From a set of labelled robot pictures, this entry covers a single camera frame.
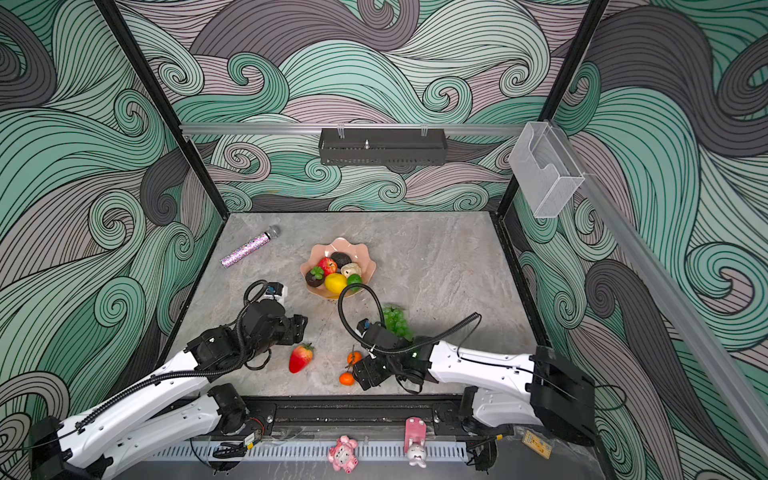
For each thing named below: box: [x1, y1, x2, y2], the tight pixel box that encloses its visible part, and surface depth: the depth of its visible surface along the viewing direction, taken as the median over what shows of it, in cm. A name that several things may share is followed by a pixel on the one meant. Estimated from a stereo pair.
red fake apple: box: [317, 257, 338, 276], surface depth 99 cm
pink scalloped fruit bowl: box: [341, 237, 377, 289], surface depth 105 cm
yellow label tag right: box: [522, 430, 553, 460], surface depth 70 cm
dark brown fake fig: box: [305, 266, 325, 287], surface depth 94 cm
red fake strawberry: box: [289, 342, 315, 374], surface depth 83 cm
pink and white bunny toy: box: [404, 416, 427, 468], surface depth 72 cm
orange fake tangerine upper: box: [347, 351, 363, 365], surface depth 83 cm
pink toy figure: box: [328, 435, 359, 474], surface depth 67 cm
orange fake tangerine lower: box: [339, 372, 355, 386], surface depth 79 cm
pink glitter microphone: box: [220, 225, 281, 268], surface depth 108 cm
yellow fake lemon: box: [324, 273, 348, 295], surface depth 95 cm
